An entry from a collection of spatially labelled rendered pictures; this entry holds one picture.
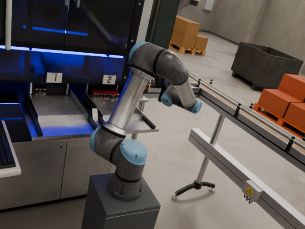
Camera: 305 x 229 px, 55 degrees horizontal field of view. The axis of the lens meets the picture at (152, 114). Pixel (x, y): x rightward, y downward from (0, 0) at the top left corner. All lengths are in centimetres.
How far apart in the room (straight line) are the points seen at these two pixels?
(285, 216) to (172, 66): 131
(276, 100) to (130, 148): 422
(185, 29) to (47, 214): 688
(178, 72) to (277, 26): 1115
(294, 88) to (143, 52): 448
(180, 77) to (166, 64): 9
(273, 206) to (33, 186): 159
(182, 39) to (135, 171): 741
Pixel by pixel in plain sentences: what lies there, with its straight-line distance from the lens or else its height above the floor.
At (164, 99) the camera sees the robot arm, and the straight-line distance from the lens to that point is 158.
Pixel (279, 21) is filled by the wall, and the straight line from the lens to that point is 1228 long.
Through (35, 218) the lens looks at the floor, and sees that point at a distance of 229.
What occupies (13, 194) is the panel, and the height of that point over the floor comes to 20.
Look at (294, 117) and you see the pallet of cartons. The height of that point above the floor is 25.
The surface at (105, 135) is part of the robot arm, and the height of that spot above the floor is 101.
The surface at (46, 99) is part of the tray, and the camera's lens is 182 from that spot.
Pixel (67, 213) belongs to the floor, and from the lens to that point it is 233.
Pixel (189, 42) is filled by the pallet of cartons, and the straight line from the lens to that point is 854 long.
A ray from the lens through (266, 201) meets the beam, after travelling 219.
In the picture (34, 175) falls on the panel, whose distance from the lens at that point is 211.
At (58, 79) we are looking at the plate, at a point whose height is 101.
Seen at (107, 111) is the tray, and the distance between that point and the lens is 178.
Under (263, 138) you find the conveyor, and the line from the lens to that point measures 209.
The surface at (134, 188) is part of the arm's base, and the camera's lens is 127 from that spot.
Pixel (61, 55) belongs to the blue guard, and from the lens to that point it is 175.
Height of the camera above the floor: 164
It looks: 24 degrees down
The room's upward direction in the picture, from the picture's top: 14 degrees clockwise
